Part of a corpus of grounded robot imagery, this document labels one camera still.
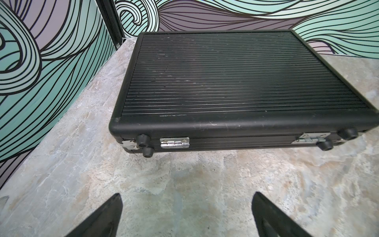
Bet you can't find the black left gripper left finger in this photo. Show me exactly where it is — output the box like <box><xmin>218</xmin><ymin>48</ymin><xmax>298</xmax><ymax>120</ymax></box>
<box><xmin>66</xmin><ymin>193</ymin><xmax>123</xmax><ymax>237</ymax></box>

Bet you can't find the black corner frame post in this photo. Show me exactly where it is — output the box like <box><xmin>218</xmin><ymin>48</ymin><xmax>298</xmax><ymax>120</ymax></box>
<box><xmin>96</xmin><ymin>0</ymin><xmax>124</xmax><ymax>50</ymax></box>

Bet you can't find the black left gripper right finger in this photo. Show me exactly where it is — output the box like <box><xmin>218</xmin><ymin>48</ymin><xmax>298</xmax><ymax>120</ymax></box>
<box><xmin>251</xmin><ymin>192</ymin><xmax>311</xmax><ymax>237</ymax></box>

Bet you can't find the black ribbed briefcase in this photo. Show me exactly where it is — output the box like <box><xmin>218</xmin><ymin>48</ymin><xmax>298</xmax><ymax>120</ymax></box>
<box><xmin>109</xmin><ymin>30</ymin><xmax>379</xmax><ymax>158</ymax></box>

